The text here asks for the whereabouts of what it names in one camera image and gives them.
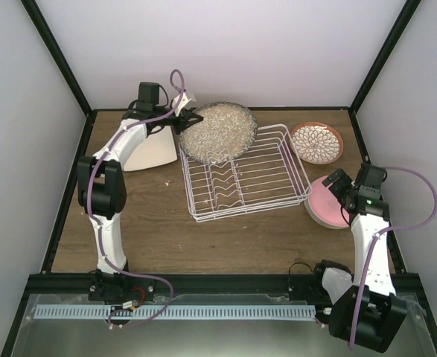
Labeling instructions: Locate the cream square plate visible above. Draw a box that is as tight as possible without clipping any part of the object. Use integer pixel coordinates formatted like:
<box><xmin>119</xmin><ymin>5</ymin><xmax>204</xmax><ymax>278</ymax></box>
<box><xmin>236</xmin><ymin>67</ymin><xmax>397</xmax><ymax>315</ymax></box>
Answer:
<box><xmin>123</xmin><ymin>126</ymin><xmax>177</xmax><ymax>172</ymax></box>

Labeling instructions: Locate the pink round plate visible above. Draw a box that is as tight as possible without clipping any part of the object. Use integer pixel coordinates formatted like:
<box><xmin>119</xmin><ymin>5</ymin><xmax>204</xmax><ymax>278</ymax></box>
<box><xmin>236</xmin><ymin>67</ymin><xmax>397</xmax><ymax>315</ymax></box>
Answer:
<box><xmin>304</xmin><ymin>176</ymin><xmax>349</xmax><ymax>230</ymax></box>

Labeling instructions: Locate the dark speckled round plate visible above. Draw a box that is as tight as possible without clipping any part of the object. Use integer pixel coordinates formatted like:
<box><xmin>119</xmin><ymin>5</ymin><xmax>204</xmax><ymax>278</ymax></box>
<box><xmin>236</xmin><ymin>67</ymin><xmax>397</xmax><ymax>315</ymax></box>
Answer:
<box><xmin>179</xmin><ymin>102</ymin><xmax>258</xmax><ymax>164</ymax></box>

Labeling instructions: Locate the floral plate with orange rim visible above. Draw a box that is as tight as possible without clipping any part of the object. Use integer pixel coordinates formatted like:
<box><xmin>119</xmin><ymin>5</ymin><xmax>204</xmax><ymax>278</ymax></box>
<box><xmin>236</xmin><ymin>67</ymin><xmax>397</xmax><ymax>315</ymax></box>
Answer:
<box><xmin>290</xmin><ymin>122</ymin><xmax>344</xmax><ymax>165</ymax></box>

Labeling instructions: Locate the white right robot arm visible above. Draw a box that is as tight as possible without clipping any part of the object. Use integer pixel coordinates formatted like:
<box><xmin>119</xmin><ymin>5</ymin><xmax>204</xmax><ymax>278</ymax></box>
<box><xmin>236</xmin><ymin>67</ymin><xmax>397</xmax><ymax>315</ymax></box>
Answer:
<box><xmin>310</xmin><ymin>163</ymin><xmax>407</xmax><ymax>353</ymax></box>

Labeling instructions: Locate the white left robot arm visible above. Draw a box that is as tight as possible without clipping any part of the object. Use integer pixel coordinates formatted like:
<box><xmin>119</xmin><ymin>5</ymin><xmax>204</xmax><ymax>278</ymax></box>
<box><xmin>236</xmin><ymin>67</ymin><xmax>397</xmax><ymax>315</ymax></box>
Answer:
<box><xmin>77</xmin><ymin>83</ymin><xmax>202</xmax><ymax>274</ymax></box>

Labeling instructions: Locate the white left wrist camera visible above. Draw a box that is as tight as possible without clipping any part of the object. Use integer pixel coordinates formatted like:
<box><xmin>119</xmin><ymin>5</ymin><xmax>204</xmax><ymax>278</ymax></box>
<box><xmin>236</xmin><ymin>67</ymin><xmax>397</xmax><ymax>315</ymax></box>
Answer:
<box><xmin>171</xmin><ymin>91</ymin><xmax>196</xmax><ymax>116</ymax></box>

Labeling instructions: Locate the white wire dish rack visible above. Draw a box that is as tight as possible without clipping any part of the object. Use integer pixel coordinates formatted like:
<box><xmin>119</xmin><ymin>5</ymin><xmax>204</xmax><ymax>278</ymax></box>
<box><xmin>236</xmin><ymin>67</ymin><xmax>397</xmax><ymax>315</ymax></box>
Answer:
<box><xmin>179</xmin><ymin>124</ymin><xmax>311</xmax><ymax>222</ymax></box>

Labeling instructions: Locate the black left frame post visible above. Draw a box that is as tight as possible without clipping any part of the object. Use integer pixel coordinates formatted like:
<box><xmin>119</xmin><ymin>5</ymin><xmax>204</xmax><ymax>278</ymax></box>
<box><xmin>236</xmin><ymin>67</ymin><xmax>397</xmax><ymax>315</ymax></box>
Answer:
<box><xmin>19</xmin><ymin>0</ymin><xmax>94</xmax><ymax>115</ymax></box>

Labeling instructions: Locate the black frame post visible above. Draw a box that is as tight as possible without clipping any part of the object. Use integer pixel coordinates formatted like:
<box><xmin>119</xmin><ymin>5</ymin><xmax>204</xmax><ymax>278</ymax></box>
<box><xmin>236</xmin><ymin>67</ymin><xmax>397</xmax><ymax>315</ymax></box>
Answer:
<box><xmin>348</xmin><ymin>0</ymin><xmax>423</xmax><ymax>112</ymax></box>
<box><xmin>19</xmin><ymin>0</ymin><xmax>94</xmax><ymax>115</ymax></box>

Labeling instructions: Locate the black right frame post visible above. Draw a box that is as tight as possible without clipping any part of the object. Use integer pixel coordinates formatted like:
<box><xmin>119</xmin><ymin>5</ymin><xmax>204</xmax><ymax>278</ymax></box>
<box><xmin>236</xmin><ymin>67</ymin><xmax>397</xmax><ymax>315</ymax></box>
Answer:
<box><xmin>348</xmin><ymin>0</ymin><xmax>423</xmax><ymax>112</ymax></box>

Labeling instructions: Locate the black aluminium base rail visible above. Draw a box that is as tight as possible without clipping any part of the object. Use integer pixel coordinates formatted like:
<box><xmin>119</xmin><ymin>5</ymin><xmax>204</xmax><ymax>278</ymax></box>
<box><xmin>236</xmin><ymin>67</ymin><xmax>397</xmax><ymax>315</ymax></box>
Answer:
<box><xmin>28</xmin><ymin>271</ymin><xmax>420</xmax><ymax>302</ymax></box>

